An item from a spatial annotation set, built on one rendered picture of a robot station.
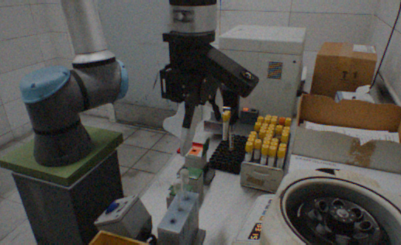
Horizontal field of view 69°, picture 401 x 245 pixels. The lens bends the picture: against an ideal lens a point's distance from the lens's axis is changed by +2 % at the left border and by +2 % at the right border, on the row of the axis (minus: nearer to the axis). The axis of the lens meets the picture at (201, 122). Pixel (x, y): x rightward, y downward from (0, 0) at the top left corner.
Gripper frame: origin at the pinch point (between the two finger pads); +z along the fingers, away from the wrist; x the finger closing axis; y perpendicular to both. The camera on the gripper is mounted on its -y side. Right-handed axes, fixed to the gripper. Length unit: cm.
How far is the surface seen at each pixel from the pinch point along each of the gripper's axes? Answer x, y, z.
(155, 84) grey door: -158, 133, 65
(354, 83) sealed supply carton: -89, -25, 15
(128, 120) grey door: -152, 167, 107
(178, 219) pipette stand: 13.2, -1.3, 8.6
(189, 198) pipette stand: 7.6, -0.4, 8.8
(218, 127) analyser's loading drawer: -30.9, 11.2, 15.8
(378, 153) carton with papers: -24.3, -31.6, 8.4
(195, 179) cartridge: -1.7, 3.4, 12.6
